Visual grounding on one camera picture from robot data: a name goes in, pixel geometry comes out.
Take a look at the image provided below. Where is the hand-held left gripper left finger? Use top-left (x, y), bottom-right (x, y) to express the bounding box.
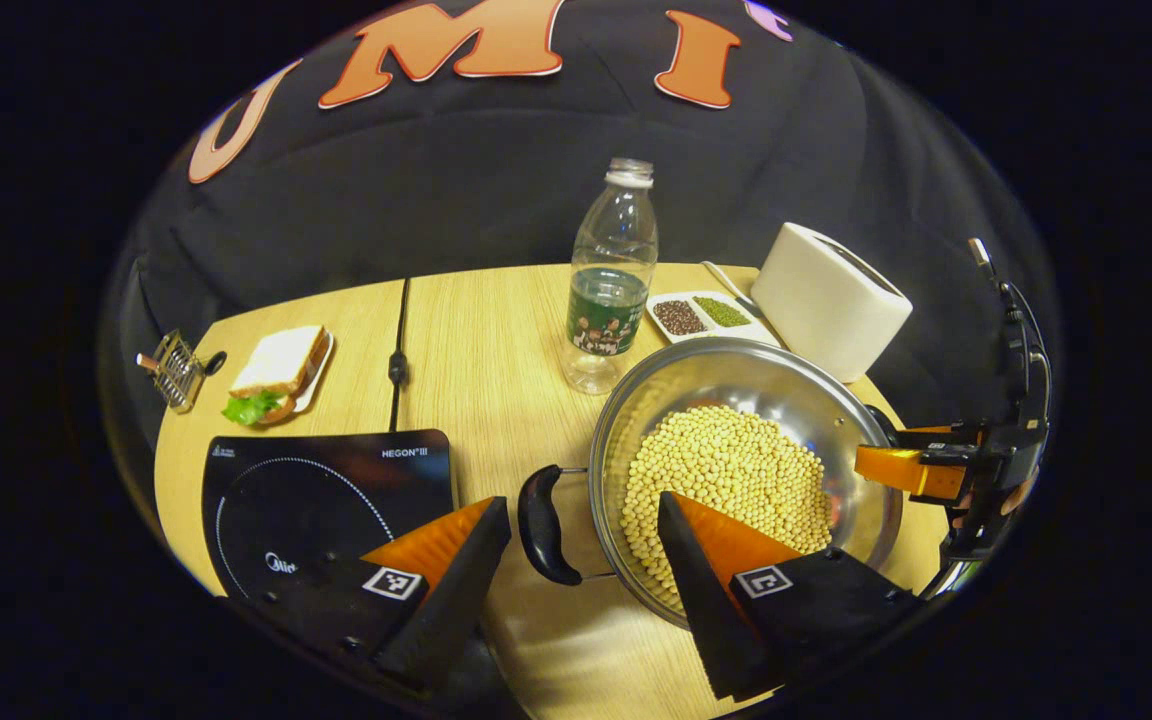
top-left (256, 495), bottom-right (513, 696)

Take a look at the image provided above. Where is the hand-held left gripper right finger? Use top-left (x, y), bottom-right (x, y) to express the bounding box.
top-left (656, 490), bottom-right (922, 703)

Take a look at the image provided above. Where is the pile of yellow soybeans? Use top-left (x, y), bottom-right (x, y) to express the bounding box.
top-left (621, 403), bottom-right (834, 611)

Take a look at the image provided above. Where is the black induction cooktop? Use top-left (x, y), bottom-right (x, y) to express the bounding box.
top-left (201, 430), bottom-right (457, 601)

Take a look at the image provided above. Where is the steel pot with black handles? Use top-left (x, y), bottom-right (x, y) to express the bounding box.
top-left (518, 337), bottom-right (905, 631)

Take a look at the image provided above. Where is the white toaster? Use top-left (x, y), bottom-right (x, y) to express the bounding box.
top-left (749, 222), bottom-right (914, 384)

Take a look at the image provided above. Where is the small white plate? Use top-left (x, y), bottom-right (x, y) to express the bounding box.
top-left (291, 330), bottom-right (335, 414)

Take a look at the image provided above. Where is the white divided bean dish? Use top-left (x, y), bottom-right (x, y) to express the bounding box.
top-left (646, 290), bottom-right (782, 348)

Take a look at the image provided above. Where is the sandwich with lettuce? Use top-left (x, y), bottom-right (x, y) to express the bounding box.
top-left (222, 325), bottom-right (329, 428)

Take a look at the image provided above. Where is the clear plastic water bottle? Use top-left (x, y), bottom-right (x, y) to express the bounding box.
top-left (562, 157), bottom-right (659, 396)

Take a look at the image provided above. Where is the black backdrop cloth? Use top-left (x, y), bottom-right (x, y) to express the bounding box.
top-left (101, 0), bottom-right (1062, 421)

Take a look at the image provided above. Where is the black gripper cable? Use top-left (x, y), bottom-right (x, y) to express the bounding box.
top-left (969, 238), bottom-right (1053, 401)

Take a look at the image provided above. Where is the wire metal holder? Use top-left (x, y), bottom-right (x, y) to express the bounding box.
top-left (151, 330), bottom-right (207, 414)

